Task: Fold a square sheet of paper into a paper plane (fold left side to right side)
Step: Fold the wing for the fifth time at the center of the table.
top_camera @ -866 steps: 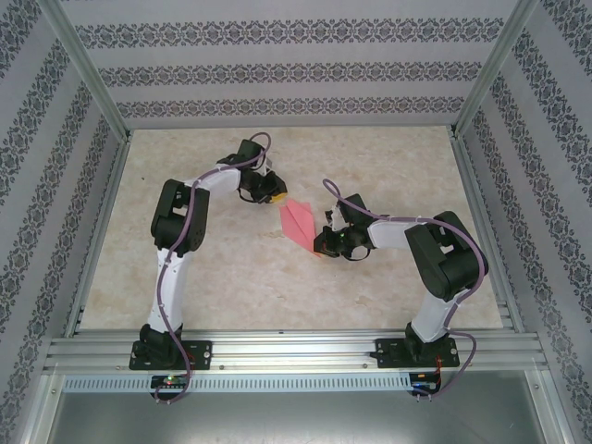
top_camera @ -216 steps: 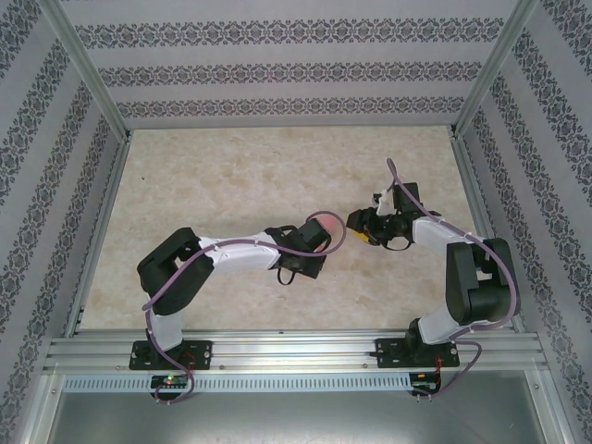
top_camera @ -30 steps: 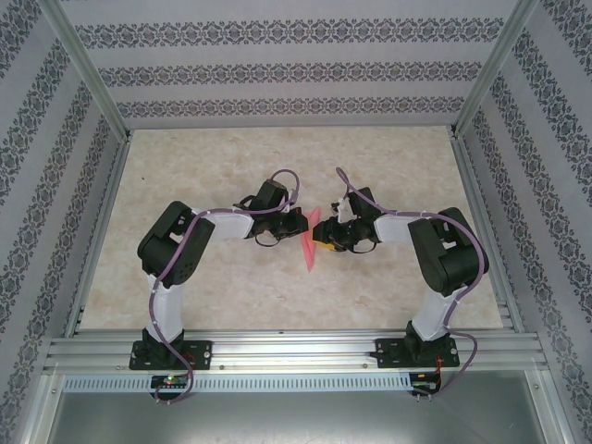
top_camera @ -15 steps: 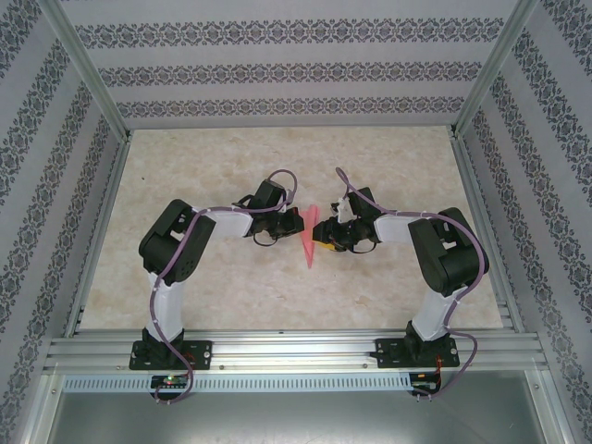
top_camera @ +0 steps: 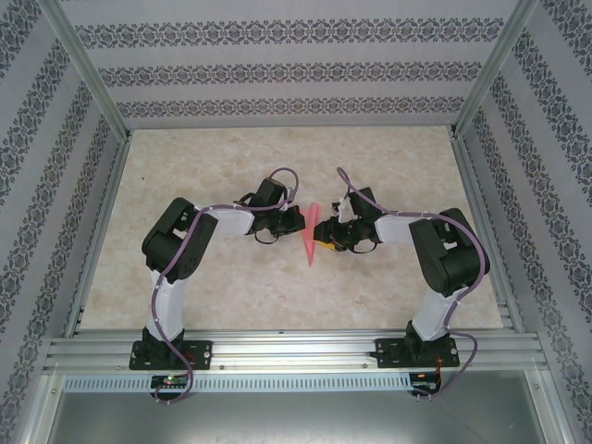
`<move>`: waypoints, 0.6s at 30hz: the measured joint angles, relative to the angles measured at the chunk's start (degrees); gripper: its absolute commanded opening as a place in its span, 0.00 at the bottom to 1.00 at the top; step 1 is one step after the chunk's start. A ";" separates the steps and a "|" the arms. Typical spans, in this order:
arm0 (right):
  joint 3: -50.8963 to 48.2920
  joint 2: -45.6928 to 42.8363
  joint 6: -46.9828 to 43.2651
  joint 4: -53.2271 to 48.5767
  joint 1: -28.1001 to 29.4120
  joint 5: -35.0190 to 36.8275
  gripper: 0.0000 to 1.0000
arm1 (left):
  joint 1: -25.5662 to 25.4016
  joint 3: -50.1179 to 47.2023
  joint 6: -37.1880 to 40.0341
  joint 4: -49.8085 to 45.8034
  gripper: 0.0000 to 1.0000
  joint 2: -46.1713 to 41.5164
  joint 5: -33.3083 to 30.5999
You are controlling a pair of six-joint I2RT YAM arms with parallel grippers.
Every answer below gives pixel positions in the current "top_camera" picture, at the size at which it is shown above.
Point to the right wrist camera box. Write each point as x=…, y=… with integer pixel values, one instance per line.
x=341, y=210

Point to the aluminium table side rail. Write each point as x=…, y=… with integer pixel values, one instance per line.
x=101, y=231
x=478, y=208

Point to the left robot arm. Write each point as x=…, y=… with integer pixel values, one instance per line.
x=176, y=240

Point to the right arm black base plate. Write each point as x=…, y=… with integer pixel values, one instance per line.
x=388, y=351

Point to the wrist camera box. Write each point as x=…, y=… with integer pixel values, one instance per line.
x=341, y=210
x=287, y=205

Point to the aluminium mounting rail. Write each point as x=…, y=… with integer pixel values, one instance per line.
x=296, y=347

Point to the pink paper sheet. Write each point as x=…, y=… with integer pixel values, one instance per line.
x=309, y=252

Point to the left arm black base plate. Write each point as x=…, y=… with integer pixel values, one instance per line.
x=201, y=353

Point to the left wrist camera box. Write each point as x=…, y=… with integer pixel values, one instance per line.
x=287, y=205

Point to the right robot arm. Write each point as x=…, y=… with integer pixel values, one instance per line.
x=444, y=259

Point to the aluminium frame post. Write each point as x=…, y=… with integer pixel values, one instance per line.
x=93, y=78
x=492, y=69

